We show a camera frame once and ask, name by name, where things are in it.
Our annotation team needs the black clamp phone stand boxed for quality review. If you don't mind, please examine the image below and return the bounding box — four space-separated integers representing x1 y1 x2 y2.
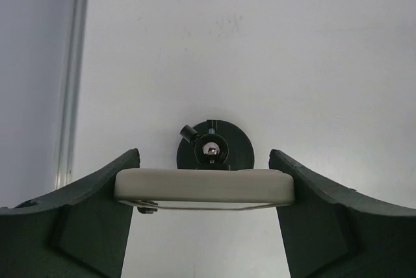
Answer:
176 120 255 171

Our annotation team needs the left aluminium frame post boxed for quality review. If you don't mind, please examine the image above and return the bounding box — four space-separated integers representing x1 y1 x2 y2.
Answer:
54 0 88 189

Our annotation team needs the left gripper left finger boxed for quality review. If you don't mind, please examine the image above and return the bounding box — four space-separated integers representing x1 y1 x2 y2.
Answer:
1 149 140 277

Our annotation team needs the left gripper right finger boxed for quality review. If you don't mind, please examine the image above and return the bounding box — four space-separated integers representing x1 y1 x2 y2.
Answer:
268 149 415 277

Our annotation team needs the cream case phone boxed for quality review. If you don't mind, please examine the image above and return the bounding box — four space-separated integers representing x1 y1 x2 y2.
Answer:
114 169 295 211

